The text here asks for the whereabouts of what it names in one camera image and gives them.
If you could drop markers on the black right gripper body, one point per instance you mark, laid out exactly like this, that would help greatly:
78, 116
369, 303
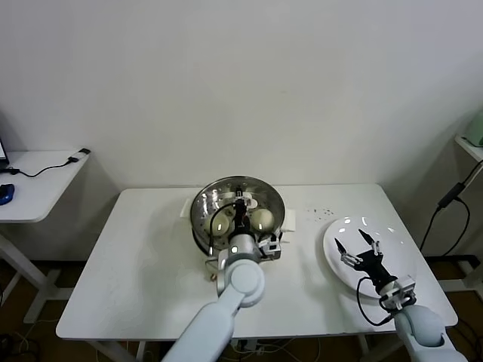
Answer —
371, 265

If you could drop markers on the white power strip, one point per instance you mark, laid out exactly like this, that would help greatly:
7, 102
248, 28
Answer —
254, 350

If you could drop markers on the white side table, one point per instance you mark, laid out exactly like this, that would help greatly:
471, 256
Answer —
37, 196

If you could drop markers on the white and black adapter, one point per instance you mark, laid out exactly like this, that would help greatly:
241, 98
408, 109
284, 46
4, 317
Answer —
80, 154

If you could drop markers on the pale green container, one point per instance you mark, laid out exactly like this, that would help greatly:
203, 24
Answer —
477, 132

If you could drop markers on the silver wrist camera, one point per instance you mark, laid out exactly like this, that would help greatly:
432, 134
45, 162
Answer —
407, 286
271, 247

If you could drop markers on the white round plate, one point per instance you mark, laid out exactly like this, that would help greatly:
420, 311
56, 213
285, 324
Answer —
396, 245

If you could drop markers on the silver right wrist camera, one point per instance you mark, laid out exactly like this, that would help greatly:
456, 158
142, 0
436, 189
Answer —
407, 286

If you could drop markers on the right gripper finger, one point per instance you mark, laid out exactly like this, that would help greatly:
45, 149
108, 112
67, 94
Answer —
340, 248
367, 238

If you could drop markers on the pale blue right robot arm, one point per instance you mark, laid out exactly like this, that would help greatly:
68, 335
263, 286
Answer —
419, 320

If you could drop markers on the perforated steel steamer basket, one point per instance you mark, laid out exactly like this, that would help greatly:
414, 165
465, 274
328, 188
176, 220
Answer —
199, 238

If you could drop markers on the black laptop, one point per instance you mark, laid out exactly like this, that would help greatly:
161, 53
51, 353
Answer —
3, 166

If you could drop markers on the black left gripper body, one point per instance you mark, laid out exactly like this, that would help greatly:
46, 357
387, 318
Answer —
241, 222

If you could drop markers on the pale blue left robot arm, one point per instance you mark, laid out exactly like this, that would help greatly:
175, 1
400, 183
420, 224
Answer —
241, 283

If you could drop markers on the blue computer mouse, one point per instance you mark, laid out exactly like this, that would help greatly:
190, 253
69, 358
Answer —
7, 192

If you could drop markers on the white table leg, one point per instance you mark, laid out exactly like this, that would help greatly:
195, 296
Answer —
364, 350
141, 352

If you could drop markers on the white electric cooking pot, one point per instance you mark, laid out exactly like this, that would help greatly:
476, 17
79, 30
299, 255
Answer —
291, 222

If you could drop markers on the white shelf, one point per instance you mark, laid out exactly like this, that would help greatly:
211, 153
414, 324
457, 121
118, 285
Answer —
471, 149

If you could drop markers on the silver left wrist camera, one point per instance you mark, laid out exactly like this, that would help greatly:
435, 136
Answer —
271, 247

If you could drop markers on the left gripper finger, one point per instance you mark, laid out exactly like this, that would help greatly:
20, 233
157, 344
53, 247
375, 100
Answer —
248, 203
239, 195

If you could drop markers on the white steamed baozi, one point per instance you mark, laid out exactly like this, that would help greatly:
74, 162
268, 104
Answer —
220, 223
261, 219

